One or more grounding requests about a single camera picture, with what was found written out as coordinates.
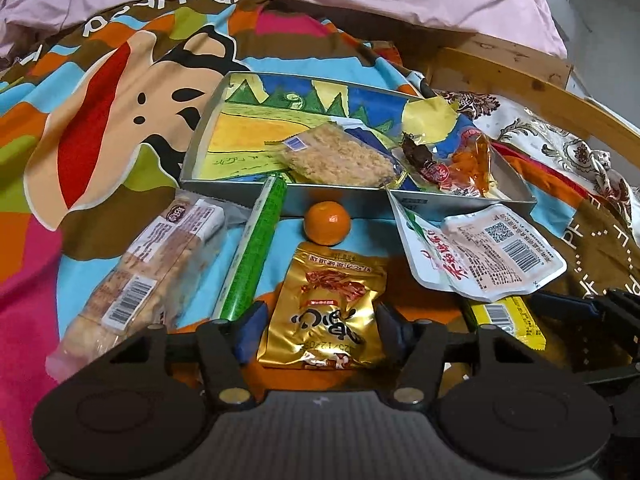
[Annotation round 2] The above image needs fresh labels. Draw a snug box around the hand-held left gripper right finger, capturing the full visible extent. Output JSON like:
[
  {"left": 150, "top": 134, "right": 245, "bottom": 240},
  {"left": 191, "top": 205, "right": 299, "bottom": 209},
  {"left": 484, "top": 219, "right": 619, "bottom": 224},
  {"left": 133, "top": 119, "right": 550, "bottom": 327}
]
[{"left": 375, "top": 301, "right": 543, "bottom": 407}]

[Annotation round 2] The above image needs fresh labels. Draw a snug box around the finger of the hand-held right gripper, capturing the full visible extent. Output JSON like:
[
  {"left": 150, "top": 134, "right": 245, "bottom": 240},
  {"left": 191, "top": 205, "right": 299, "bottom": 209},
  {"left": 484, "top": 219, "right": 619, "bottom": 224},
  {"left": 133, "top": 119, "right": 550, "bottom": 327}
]
[
  {"left": 575, "top": 352, "right": 640, "bottom": 386},
  {"left": 530, "top": 287, "right": 640, "bottom": 323}
]

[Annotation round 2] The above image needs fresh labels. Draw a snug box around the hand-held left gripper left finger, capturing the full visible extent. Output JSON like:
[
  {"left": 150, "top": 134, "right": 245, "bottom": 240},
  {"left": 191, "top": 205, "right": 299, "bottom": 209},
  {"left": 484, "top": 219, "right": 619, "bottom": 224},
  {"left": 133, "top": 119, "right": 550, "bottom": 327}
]
[{"left": 102, "top": 300, "right": 271, "bottom": 407}]

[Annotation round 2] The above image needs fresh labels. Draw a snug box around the yellow snack packet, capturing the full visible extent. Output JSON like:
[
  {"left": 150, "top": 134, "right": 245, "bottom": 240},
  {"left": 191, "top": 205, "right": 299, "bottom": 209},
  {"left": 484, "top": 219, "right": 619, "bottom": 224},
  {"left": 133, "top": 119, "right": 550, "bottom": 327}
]
[{"left": 461, "top": 296, "right": 547, "bottom": 352}]

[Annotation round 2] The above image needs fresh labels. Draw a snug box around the gold snack packet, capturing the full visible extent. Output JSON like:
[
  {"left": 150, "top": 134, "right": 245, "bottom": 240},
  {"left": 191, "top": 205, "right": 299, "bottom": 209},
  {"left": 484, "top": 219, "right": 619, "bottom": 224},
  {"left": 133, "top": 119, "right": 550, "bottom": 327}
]
[{"left": 256, "top": 241, "right": 390, "bottom": 372}]

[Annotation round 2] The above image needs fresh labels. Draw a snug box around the white green snack packet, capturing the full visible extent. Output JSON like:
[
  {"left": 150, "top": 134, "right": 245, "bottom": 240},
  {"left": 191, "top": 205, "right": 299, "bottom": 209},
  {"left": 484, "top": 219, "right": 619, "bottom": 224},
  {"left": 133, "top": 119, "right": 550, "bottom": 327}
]
[
  {"left": 386, "top": 189, "right": 483, "bottom": 291},
  {"left": 442, "top": 203, "right": 568, "bottom": 304}
]

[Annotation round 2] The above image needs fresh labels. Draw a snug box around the green stick snack packet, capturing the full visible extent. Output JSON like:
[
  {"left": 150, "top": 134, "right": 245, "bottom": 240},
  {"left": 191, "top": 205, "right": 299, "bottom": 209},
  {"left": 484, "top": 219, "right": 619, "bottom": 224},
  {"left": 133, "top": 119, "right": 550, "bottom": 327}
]
[{"left": 212, "top": 175, "right": 289, "bottom": 322}]

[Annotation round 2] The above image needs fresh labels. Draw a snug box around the long clear cracker packet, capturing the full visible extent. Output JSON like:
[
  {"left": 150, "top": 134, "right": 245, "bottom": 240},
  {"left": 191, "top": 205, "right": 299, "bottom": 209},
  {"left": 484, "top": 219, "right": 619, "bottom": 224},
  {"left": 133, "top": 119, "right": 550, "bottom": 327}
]
[{"left": 46, "top": 197, "right": 228, "bottom": 381}]

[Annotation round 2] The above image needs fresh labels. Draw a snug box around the orange mandarin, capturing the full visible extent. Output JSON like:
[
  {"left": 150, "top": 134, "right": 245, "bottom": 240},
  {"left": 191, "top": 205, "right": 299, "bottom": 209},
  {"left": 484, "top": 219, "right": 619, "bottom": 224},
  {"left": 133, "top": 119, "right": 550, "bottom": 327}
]
[{"left": 303, "top": 201, "right": 352, "bottom": 247}]

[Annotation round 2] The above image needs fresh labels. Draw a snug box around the small red candy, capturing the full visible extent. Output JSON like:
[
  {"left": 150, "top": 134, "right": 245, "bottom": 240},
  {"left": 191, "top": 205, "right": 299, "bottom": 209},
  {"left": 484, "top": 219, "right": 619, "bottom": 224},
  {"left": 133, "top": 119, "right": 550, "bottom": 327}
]
[{"left": 419, "top": 160, "right": 453, "bottom": 188}]

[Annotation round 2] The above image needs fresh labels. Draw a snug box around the clear bag of orange snacks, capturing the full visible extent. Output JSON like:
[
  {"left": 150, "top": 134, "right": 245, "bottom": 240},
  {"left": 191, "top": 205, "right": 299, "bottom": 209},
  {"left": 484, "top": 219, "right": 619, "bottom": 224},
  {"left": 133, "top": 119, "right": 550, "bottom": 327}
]
[{"left": 439, "top": 127, "right": 496, "bottom": 197}]

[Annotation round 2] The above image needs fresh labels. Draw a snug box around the clear rice crisp packet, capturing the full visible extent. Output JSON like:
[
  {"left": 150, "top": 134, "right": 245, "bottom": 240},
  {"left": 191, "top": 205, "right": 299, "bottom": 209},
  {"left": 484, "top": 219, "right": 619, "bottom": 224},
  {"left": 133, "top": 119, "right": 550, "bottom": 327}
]
[{"left": 272, "top": 124, "right": 402, "bottom": 192}]

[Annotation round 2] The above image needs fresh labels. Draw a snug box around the dark brown candy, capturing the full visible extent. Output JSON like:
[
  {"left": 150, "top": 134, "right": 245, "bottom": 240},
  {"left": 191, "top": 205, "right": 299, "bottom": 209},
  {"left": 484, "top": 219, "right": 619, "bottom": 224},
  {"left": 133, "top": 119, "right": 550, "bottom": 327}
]
[{"left": 400, "top": 131, "right": 437, "bottom": 172}]

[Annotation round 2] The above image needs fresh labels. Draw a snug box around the metal tray with cartoon print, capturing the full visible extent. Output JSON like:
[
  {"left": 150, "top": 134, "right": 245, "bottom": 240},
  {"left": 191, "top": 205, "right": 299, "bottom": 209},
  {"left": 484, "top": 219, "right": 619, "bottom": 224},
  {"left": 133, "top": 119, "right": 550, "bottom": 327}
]
[{"left": 179, "top": 71, "right": 538, "bottom": 222}]

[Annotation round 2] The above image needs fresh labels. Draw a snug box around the colourful printed blanket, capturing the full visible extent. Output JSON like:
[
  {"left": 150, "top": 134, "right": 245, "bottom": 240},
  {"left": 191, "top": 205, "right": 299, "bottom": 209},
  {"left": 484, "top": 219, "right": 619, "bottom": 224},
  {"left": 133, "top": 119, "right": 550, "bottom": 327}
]
[{"left": 0, "top": 0, "right": 640, "bottom": 480}]

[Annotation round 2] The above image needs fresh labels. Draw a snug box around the wooden bed frame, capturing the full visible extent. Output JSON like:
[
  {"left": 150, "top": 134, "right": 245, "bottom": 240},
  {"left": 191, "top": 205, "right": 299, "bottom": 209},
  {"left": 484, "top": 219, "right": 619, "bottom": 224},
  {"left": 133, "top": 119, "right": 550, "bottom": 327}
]
[{"left": 432, "top": 47, "right": 640, "bottom": 153}]

